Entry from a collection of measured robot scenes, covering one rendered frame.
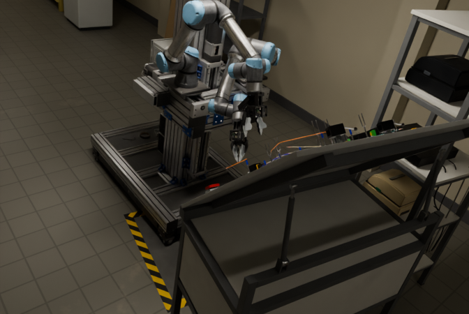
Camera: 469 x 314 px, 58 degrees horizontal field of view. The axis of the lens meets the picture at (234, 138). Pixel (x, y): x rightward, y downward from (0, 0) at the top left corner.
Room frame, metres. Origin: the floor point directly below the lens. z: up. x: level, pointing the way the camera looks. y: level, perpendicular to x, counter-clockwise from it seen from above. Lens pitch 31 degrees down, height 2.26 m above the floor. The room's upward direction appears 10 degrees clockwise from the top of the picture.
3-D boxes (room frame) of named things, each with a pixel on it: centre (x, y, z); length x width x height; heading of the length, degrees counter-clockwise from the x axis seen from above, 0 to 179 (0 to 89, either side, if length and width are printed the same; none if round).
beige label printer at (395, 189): (2.26, -1.06, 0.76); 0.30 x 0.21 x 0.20; 38
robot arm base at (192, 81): (2.40, 0.36, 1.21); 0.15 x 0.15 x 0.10
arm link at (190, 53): (2.39, 0.36, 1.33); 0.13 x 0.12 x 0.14; 136
